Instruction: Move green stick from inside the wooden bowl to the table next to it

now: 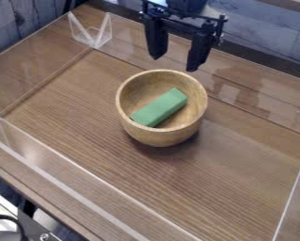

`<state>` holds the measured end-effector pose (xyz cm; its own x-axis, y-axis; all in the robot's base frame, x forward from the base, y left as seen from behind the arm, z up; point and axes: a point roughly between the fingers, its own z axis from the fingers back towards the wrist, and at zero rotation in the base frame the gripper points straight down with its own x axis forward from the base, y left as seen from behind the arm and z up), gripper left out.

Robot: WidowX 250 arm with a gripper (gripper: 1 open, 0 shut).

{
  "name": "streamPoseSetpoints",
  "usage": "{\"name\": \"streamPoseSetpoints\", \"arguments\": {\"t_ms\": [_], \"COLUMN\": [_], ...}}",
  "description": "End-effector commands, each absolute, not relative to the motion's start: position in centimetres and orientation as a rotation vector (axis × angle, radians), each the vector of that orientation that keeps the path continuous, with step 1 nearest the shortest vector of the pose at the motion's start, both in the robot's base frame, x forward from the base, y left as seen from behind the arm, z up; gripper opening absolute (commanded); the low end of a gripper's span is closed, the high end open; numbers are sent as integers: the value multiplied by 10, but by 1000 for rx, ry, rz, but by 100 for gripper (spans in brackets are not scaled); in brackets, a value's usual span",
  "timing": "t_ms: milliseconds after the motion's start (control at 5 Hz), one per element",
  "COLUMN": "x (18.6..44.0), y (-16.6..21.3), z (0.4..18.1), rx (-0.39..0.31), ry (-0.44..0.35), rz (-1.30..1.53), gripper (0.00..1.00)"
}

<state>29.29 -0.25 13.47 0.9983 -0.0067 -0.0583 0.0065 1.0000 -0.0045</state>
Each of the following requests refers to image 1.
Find green rectangular block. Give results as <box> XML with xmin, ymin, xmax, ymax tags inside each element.
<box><xmin>129</xmin><ymin>88</ymin><xmax>187</xmax><ymax>127</ymax></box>

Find round wooden bowl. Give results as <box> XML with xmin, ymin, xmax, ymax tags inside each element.
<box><xmin>116</xmin><ymin>69</ymin><xmax>207</xmax><ymax>147</ymax></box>

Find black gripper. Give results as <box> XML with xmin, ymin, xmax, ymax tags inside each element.
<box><xmin>139</xmin><ymin>0</ymin><xmax>228</xmax><ymax>72</ymax></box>

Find clear acrylic front barrier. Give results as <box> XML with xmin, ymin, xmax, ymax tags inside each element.
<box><xmin>0</xmin><ymin>117</ymin><xmax>203</xmax><ymax>241</ymax></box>

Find clear acrylic corner bracket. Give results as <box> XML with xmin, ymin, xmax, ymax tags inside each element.
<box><xmin>68</xmin><ymin>12</ymin><xmax>112</xmax><ymax>49</ymax></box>

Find black metal mount with bolt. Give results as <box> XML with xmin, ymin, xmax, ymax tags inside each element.
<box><xmin>17</xmin><ymin>211</ymin><xmax>61</xmax><ymax>241</ymax></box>

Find black cable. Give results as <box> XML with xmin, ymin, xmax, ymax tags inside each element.
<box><xmin>0</xmin><ymin>214</ymin><xmax>29</xmax><ymax>241</ymax></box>

